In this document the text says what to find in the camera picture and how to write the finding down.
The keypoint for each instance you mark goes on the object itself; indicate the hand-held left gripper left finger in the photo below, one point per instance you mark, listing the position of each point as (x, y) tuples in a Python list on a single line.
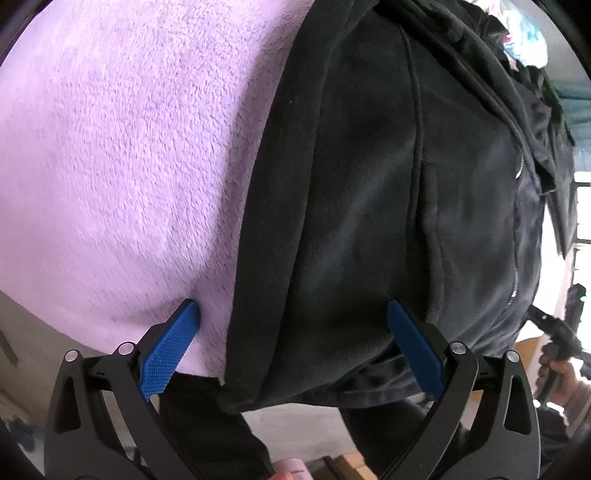
[(168, 355)]

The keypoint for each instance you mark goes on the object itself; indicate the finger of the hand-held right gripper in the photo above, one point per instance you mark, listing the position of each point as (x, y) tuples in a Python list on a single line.
[(545, 318)]

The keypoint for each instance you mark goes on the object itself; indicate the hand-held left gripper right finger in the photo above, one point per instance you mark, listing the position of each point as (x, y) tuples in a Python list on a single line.
[(413, 355)]

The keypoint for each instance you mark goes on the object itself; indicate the black fleece jacket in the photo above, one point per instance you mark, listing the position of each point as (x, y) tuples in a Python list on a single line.
[(351, 207)]

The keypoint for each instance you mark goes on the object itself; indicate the person's right hand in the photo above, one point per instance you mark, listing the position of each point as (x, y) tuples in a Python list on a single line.
[(570, 381)]

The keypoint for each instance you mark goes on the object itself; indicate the person's left hand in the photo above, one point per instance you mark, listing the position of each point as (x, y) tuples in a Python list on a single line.
[(295, 470)]

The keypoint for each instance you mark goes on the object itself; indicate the white table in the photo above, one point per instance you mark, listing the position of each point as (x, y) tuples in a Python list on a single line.
[(551, 267)]

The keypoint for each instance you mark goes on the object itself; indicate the person's left leg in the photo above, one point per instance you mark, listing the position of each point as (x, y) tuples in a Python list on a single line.
[(207, 424)]

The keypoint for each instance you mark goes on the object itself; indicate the person's leg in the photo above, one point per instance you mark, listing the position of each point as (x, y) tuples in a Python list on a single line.
[(378, 429), (207, 424)]

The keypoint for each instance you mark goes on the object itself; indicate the person's right leg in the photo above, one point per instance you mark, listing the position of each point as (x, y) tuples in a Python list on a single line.
[(378, 429)]

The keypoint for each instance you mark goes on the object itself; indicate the black shell jacket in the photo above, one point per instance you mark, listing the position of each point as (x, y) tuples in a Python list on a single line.
[(561, 175)]

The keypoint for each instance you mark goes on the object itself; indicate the purple fleece bed blanket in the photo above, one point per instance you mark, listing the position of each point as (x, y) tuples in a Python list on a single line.
[(115, 161)]

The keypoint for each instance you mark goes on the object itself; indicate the blue curtain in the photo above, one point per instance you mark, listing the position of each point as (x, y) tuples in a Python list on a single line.
[(577, 106)]

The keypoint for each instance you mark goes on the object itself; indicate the rolled floral quilt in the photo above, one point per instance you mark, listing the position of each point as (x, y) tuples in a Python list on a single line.
[(526, 32)]

